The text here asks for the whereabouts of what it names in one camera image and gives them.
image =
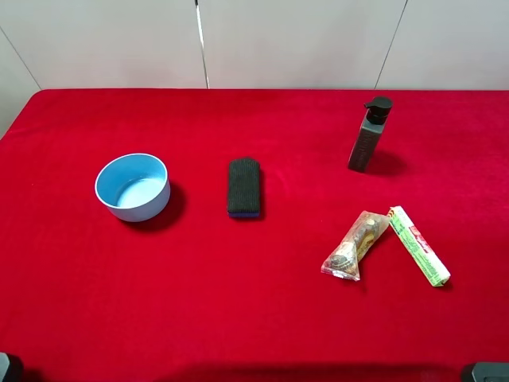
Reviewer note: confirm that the black board eraser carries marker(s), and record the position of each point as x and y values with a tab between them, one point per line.
243	188

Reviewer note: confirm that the clear snack packet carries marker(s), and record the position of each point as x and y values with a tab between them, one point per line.
343	262

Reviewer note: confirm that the light blue bowl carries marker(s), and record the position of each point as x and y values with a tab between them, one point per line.
134	187

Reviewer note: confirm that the red velvet table cloth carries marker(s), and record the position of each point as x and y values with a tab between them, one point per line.
193	294

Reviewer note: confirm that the dark grey pump bottle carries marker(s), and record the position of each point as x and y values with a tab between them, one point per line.
370	132

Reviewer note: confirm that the black right base block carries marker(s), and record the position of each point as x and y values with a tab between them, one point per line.
485	372

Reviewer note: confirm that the black base block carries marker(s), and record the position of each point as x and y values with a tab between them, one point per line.
11	368
485	372

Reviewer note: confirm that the black left base block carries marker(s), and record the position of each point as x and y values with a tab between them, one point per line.
11	368

